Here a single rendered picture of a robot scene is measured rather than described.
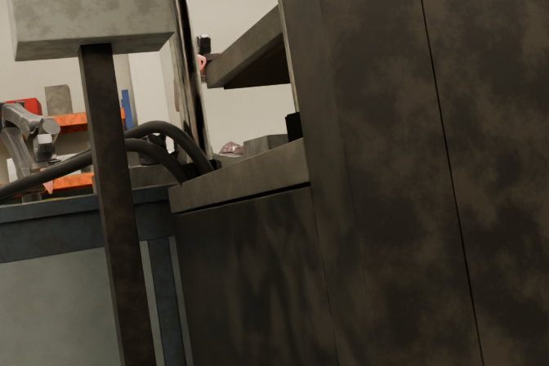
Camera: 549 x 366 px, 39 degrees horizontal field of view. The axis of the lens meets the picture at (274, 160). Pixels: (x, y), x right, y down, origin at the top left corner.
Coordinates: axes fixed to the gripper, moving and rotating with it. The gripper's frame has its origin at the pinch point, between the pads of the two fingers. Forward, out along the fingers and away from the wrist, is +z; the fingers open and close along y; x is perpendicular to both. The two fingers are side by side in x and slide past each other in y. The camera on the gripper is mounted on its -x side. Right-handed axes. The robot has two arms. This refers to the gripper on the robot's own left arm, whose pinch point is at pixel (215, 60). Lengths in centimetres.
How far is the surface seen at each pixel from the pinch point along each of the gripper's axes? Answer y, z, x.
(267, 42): -17, 108, 17
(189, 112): -24, 65, 23
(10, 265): -67, 50, 51
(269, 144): 5.0, 28.4, 30.1
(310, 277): -26, 137, 55
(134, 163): -33, 24, 31
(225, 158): -3.2, 7.8, 31.7
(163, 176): -27, 36, 35
